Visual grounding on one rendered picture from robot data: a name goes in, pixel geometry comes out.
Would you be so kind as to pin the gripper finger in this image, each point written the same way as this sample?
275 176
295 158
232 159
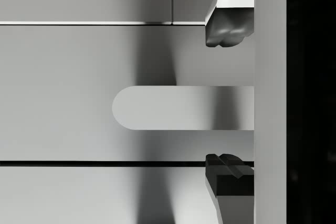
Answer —
228 27
231 182

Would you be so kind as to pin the white cabinet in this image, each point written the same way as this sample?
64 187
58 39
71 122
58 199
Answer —
78 77

